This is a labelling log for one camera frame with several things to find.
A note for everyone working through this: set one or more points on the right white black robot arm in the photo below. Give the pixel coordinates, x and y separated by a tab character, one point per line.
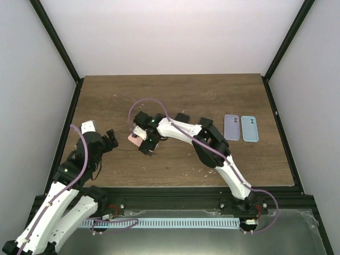
211	147

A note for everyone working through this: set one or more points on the light blue phone case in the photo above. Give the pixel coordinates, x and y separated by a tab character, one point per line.
249	129

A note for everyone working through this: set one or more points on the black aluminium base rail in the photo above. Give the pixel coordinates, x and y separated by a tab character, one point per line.
205	198

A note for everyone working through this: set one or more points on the black frame post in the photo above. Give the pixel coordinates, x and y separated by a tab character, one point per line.
294	28
46	22

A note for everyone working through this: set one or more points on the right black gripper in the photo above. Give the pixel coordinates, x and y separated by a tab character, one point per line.
143	145

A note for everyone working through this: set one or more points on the phone from purple case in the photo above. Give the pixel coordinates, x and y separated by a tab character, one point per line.
205	122

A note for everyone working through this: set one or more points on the pink phone case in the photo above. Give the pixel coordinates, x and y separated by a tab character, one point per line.
134	140

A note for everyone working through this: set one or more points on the purple phone case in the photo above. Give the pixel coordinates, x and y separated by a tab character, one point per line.
231	127

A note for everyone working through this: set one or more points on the left black frame post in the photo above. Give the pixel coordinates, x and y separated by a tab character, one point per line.
46	22

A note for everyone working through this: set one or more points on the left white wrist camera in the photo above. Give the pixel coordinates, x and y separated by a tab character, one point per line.
88	126

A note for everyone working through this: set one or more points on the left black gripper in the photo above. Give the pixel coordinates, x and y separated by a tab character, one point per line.
109	146

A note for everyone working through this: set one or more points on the right black frame post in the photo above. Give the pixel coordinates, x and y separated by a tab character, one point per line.
294	28

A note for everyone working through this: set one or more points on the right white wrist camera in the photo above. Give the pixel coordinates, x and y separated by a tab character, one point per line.
139	132

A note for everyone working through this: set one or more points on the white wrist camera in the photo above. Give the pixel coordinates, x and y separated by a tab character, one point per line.
88	126
139	132

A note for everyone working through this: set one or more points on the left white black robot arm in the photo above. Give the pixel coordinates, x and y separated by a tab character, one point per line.
53	223

